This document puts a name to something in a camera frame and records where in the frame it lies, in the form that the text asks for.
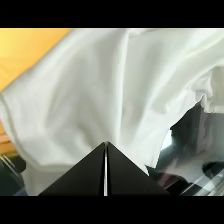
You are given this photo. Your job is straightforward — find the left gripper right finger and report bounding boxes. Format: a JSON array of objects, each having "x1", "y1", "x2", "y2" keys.
[{"x1": 106, "y1": 141, "x2": 170, "y2": 197}]

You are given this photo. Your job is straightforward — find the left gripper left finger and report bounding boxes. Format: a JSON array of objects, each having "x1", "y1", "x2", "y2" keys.
[{"x1": 39, "y1": 141, "x2": 106, "y2": 197}]

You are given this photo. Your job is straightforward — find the white T-shirt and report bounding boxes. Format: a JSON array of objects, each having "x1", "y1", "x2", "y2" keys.
[{"x1": 0, "y1": 28, "x2": 224, "y2": 197}]

